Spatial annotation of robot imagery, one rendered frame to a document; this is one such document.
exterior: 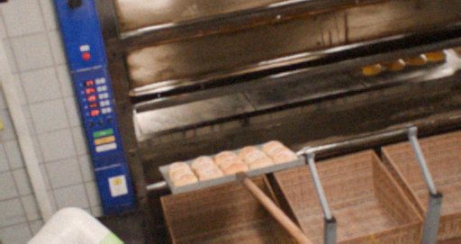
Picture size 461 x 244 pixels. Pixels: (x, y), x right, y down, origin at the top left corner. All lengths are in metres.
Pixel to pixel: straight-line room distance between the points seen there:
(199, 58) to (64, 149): 0.75
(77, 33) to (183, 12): 0.45
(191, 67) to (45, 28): 0.65
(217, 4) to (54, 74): 0.76
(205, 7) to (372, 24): 0.82
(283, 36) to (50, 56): 1.04
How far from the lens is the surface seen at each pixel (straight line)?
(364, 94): 2.96
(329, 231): 2.49
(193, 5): 2.46
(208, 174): 2.23
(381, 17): 2.85
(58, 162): 2.68
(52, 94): 2.52
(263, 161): 2.28
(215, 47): 2.56
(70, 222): 1.38
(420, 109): 3.19
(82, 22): 2.38
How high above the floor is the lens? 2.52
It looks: 31 degrees down
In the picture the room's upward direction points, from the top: 8 degrees counter-clockwise
